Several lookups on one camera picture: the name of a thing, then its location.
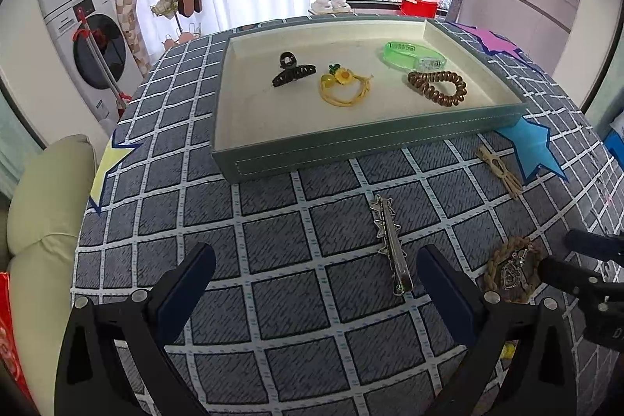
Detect yellow star sticker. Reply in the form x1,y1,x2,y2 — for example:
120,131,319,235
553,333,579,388
88,128,143,214

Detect red mop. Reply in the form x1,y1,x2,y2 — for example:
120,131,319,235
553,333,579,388
73,4,132,124

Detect pale pleated curtain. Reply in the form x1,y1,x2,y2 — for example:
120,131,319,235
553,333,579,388
0,89,47,202

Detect white baby shoes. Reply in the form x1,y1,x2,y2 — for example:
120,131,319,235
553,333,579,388
312,0,352,14

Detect pale green sofa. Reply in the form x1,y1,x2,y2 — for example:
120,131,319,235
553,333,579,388
0,134,98,416

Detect red bucket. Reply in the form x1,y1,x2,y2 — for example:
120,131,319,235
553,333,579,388
397,0,442,18

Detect red cushion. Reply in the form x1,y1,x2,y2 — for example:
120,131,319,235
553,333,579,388
0,272,35,404

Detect wire shoe rack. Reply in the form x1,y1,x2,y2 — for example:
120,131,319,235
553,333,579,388
151,0,203,51

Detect white cabinet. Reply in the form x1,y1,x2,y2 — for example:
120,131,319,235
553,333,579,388
446,0,586,78

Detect white washing machine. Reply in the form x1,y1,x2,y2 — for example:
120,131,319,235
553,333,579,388
43,0,147,136

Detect green translucent bracelet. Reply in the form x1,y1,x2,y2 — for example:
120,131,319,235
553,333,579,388
380,40,447,72

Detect purple star sticker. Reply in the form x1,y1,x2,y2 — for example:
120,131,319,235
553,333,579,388
451,22,530,63

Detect beige woven hair clip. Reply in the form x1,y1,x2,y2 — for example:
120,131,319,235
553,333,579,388
475,144,522,201

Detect black hair claw clip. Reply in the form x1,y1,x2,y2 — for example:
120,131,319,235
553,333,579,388
271,50,317,90

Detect pink slippers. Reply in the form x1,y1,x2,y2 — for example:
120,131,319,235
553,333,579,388
163,33,196,51

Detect silver star hair clip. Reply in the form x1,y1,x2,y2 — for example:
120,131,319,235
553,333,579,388
369,194,414,297

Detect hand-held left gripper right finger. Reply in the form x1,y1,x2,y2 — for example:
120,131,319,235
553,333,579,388
417,244,578,416

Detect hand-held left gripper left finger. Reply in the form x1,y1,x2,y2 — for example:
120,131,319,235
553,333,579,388
55,243,218,416

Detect brown spiral hair tie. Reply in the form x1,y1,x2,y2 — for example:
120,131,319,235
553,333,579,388
407,70,468,109

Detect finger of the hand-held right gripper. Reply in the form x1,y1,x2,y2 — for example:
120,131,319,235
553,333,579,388
564,228,624,263
537,255,608,300

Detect silver heart pendant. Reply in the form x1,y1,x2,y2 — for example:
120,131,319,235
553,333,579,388
502,248,534,287

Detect light blue star sticker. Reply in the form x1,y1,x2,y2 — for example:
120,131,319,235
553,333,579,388
495,116,569,185

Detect yellow flower hair tie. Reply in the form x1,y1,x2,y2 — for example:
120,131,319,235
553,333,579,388
319,64,375,109

